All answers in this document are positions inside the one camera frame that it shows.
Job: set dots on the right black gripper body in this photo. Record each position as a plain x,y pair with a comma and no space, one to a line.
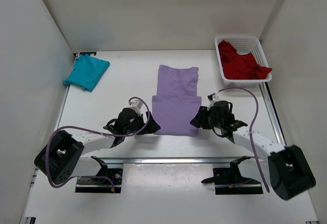
215,122

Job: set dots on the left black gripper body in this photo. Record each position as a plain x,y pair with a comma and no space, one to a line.
137,123

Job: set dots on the lilac t shirt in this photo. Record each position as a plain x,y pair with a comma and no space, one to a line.
176,101

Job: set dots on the red t shirt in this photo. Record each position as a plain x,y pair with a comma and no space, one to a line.
240,67

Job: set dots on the teal t shirt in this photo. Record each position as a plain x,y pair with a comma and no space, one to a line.
86,72

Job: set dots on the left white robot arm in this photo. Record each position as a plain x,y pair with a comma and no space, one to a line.
60,160

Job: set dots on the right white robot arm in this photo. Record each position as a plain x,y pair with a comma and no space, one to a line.
284,168

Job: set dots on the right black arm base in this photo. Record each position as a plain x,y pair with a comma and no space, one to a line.
229,181

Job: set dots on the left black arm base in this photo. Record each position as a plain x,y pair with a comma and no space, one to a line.
96,176

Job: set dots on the dark label sticker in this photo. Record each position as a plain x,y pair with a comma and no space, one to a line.
88,53

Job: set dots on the white plastic basket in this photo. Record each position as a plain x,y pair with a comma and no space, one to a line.
244,45

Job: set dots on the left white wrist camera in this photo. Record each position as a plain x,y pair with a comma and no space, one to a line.
136,106

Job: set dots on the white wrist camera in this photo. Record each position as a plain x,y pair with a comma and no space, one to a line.
212,99
136,106

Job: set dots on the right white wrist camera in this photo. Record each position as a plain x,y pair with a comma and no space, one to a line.
212,99

